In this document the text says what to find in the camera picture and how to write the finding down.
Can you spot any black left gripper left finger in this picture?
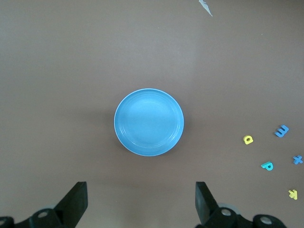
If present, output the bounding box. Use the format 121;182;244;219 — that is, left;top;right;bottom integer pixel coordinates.
0;181;88;228

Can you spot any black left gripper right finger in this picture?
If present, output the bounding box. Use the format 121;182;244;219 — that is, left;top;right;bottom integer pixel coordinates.
195;181;285;228

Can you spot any teal foam letter p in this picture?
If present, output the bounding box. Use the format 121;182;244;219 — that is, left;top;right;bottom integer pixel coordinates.
260;161;274;171

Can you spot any blue foam letter m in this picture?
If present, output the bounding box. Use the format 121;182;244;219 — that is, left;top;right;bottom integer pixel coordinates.
275;124;290;138

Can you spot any blue plate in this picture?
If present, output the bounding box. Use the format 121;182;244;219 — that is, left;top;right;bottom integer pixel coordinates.
114;88;185;157

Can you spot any brown table cover sheet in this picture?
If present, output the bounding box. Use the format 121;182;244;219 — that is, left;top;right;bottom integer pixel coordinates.
0;0;304;228

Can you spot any white paper scrap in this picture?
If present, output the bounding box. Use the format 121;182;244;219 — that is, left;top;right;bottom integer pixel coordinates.
199;0;213;17

